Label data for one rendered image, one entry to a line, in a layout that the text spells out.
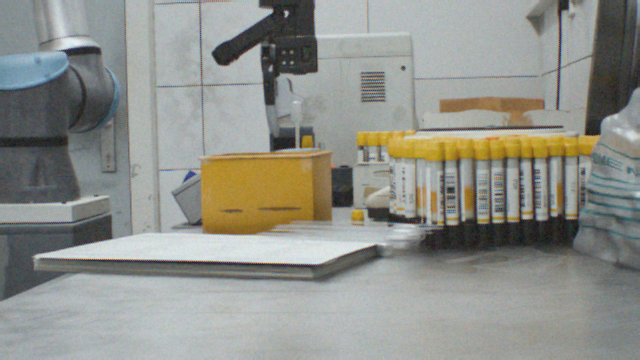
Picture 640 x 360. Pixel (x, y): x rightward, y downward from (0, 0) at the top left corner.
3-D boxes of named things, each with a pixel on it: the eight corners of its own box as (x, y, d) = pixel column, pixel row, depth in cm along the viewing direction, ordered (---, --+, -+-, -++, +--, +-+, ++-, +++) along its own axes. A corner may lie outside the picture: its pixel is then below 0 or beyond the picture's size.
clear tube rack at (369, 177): (362, 199, 192) (360, 158, 191) (419, 198, 191) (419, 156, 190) (353, 209, 171) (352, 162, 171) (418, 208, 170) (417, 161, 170)
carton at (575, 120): (424, 193, 203) (422, 110, 202) (581, 190, 200) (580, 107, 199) (423, 204, 178) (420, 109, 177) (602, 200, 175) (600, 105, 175)
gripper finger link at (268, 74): (273, 105, 167) (271, 46, 166) (263, 105, 167) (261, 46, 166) (277, 105, 171) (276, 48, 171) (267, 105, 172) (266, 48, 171)
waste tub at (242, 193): (229, 232, 140) (227, 153, 139) (334, 231, 137) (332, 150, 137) (200, 244, 126) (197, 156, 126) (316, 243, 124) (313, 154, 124)
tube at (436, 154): (428, 244, 117) (426, 141, 117) (443, 243, 117) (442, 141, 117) (431, 245, 115) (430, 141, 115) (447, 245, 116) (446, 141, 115)
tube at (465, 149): (461, 242, 116) (458, 139, 116) (459, 241, 118) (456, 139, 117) (477, 242, 116) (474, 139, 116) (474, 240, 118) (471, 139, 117)
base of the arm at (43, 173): (-37, 203, 165) (-38, 138, 165) (17, 196, 180) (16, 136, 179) (48, 205, 161) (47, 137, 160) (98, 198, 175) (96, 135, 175)
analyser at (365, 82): (289, 186, 238) (285, 45, 237) (417, 183, 235) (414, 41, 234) (267, 196, 208) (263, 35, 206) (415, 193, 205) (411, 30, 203)
